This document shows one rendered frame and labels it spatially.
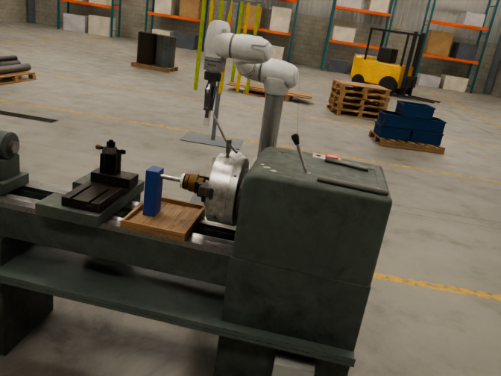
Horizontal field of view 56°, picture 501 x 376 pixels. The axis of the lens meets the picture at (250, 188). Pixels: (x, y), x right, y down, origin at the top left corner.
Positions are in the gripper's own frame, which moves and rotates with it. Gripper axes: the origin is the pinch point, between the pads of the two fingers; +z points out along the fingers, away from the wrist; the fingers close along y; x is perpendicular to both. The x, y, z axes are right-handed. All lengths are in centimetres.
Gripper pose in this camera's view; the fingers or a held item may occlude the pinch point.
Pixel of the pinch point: (207, 117)
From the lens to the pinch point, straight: 213.4
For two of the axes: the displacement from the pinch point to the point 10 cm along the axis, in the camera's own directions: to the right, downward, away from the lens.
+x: 9.7, 2.0, -1.3
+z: -1.5, 9.5, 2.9
